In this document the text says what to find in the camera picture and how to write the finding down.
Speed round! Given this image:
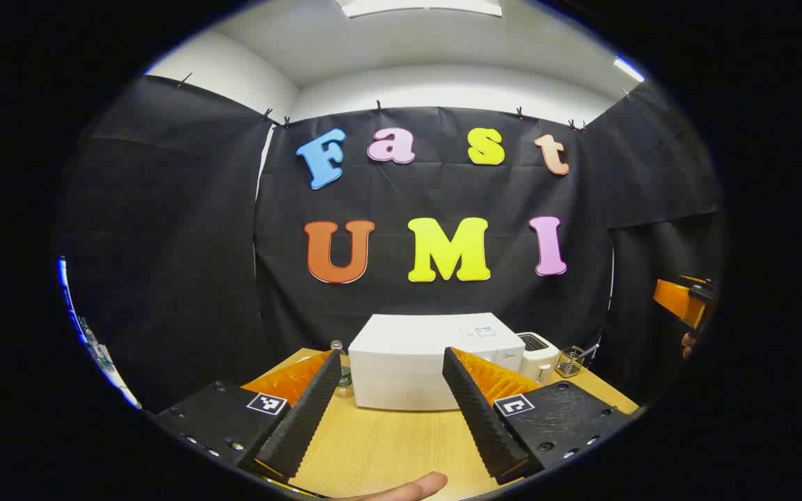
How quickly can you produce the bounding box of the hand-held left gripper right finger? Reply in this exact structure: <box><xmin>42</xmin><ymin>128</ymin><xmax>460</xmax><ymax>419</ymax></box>
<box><xmin>441</xmin><ymin>347</ymin><xmax>642</xmax><ymax>486</ymax></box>

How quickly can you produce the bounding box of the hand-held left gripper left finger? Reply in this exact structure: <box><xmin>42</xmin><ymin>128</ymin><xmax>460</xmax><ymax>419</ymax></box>
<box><xmin>152</xmin><ymin>348</ymin><xmax>343</xmax><ymax>482</ymax></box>

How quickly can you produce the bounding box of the white microwave oven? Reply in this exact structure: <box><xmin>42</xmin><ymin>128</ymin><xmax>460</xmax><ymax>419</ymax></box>
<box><xmin>348</xmin><ymin>313</ymin><xmax>526</xmax><ymax>411</ymax></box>

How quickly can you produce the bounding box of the clear plastic water bottle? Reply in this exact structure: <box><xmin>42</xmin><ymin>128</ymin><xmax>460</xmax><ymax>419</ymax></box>
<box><xmin>330</xmin><ymin>340</ymin><xmax>355</xmax><ymax>399</ymax></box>

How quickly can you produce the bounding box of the white toaster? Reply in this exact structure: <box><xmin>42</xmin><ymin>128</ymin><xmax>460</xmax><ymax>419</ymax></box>
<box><xmin>516</xmin><ymin>332</ymin><xmax>560</xmax><ymax>385</ymax></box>

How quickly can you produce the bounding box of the small clear cutlery holder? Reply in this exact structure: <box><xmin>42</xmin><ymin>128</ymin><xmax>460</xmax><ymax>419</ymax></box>
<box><xmin>556</xmin><ymin>346</ymin><xmax>586</xmax><ymax>379</ymax></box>

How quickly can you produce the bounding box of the black backdrop cloth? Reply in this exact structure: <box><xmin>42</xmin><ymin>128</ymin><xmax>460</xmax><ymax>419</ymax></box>
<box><xmin>60</xmin><ymin>75</ymin><xmax>725</xmax><ymax>411</ymax></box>

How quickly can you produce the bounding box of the small ceiling light panel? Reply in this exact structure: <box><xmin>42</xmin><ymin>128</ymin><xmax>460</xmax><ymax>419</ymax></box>
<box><xmin>613</xmin><ymin>57</ymin><xmax>645</xmax><ymax>83</ymax></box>

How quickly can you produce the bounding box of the long ceiling light panel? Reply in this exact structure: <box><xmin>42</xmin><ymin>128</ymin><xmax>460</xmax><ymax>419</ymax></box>
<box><xmin>335</xmin><ymin>0</ymin><xmax>503</xmax><ymax>19</ymax></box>

